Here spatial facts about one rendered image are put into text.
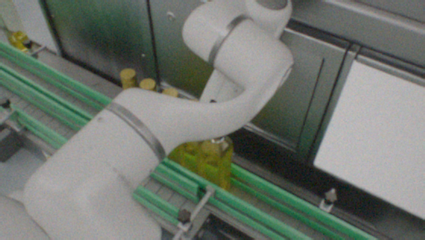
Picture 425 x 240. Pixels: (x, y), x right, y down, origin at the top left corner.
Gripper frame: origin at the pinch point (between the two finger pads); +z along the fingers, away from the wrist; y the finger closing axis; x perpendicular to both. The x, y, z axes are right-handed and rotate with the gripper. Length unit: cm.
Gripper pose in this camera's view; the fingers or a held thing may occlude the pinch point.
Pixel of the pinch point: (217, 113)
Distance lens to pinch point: 70.3
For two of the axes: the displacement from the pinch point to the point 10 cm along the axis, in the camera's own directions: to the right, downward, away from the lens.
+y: -5.5, 6.3, -5.4
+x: 8.1, 5.7, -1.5
